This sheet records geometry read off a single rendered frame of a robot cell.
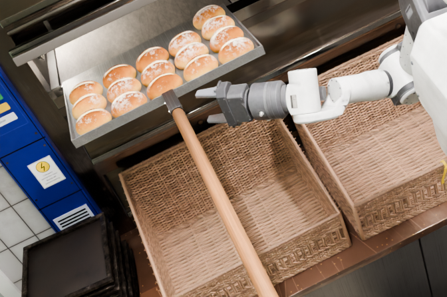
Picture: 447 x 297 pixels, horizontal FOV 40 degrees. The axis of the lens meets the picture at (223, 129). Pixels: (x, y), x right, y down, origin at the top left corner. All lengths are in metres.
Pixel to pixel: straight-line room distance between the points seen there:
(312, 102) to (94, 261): 0.85
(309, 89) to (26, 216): 1.13
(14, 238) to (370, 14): 1.38
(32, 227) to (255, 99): 1.04
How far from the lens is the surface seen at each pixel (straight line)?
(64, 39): 1.63
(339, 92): 1.43
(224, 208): 1.20
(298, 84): 1.37
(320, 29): 1.99
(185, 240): 2.07
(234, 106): 1.43
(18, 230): 2.17
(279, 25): 1.95
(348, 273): 1.85
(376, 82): 1.46
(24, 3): 1.73
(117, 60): 1.88
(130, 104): 1.60
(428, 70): 1.11
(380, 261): 1.89
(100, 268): 1.85
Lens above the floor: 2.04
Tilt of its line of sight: 37 degrees down
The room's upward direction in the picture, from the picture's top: 25 degrees counter-clockwise
